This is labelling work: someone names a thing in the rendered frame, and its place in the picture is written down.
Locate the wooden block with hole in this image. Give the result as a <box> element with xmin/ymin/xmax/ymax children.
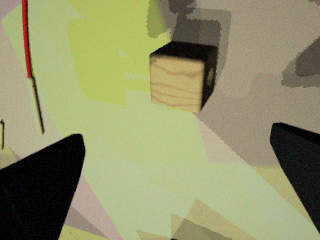
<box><xmin>149</xmin><ymin>41</ymin><xmax>218</xmax><ymax>113</ymax></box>

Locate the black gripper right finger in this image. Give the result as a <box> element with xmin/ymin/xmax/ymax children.
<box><xmin>270</xmin><ymin>123</ymin><xmax>320</xmax><ymax>234</ymax></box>

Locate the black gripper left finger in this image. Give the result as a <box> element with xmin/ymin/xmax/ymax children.
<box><xmin>0</xmin><ymin>134</ymin><xmax>85</xmax><ymax>240</ymax></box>

